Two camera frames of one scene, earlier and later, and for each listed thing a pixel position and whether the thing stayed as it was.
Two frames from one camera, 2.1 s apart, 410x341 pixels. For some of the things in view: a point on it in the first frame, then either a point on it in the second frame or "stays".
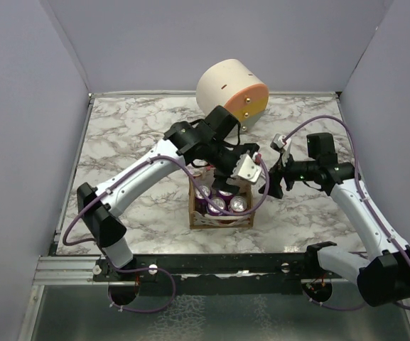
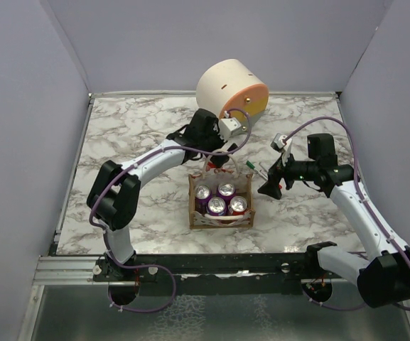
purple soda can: x=212 y=209 stays
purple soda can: x=226 y=197 stays
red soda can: x=238 y=204 stays
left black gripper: x=221 y=182 → x=219 y=160
